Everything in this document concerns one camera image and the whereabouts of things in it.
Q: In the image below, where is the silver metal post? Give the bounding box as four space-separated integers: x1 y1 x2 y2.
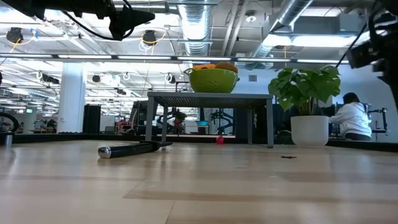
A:
0 130 15 147

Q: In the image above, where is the dark background monitor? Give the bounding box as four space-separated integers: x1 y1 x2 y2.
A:
129 100 159 135

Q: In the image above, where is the silver spiral air duct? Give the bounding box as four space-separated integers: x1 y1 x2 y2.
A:
247 0 315 71
177 0 213 70

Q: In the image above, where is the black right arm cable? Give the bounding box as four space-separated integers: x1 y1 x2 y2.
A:
335 21 373 68

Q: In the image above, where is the brown toy kiwi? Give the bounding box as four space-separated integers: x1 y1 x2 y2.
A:
214 61 239 75

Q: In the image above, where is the black cabinet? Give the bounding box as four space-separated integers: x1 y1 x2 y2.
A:
82 103 102 135

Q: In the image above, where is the long white light bar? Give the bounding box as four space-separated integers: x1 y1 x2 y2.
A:
0 53 349 65

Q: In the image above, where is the grey perforated metal shelf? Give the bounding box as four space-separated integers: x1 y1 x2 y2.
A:
145 91 275 149

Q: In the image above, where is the white column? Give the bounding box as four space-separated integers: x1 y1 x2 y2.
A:
57 62 86 134

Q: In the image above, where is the black wheel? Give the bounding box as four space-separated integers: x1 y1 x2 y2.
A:
0 111 19 133

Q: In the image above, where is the black background equipment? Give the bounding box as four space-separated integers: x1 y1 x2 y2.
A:
210 108 234 135

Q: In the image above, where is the green plastic colander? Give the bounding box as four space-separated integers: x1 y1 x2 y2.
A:
183 67 240 94

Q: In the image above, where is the background black machine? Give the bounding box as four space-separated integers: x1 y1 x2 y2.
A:
157 107 188 136

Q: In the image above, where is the black kitchen knife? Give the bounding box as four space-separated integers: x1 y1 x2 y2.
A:
98 140 174 160

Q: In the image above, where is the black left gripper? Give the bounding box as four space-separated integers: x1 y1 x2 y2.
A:
93 0 155 41

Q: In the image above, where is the potted monstera plant white pot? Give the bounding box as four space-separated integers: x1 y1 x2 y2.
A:
267 65 342 148

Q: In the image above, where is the person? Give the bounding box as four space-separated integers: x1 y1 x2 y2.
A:
328 92 373 141

